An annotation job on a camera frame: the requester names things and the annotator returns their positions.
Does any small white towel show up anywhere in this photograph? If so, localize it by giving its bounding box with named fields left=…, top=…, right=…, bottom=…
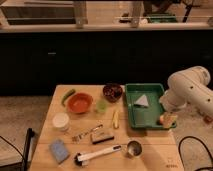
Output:
left=134, top=95, right=149, bottom=107

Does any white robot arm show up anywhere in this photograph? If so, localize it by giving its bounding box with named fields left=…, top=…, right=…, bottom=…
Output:
left=159, top=66, right=213, bottom=129

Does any metal cup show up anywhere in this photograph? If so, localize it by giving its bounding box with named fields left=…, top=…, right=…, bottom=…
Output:
left=127, top=141, right=142, bottom=158

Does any small green cup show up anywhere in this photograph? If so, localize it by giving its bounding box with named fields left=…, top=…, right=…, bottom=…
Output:
left=96, top=99, right=107, bottom=113

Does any orange ball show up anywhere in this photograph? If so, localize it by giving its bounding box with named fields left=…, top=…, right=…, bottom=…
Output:
left=158, top=116, right=164, bottom=125

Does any green plastic tray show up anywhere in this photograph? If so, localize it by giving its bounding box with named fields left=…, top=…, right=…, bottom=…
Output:
left=125, top=83, right=165, bottom=130

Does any yellow banana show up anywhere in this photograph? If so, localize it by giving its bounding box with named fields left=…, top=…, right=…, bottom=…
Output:
left=112, top=110, right=119, bottom=129

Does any dark brown bowl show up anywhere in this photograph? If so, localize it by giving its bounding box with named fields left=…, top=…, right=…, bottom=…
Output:
left=103, top=83, right=123, bottom=103

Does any black and wood block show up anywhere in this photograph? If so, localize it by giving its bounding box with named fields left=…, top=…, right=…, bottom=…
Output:
left=91, top=130, right=114, bottom=144

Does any orange bowl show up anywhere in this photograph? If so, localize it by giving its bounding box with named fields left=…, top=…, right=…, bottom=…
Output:
left=67, top=93, right=93, bottom=114

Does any green cucumber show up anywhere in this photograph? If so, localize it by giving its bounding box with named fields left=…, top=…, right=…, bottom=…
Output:
left=61, top=89, right=76, bottom=106

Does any white lidded jar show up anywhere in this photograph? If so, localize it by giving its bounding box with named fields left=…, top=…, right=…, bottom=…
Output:
left=52, top=113, right=70, bottom=131

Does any blue sponge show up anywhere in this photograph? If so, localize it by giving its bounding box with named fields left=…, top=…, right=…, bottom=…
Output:
left=49, top=139, right=70, bottom=164

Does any dark counter cabinet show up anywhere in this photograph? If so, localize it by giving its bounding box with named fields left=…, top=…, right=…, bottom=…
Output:
left=0, top=30, right=213, bottom=96

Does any black cable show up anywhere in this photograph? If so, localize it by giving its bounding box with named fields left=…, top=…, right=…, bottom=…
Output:
left=177, top=135, right=213, bottom=171

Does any black chair frame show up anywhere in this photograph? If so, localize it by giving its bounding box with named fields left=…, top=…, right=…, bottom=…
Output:
left=0, top=128, right=35, bottom=171

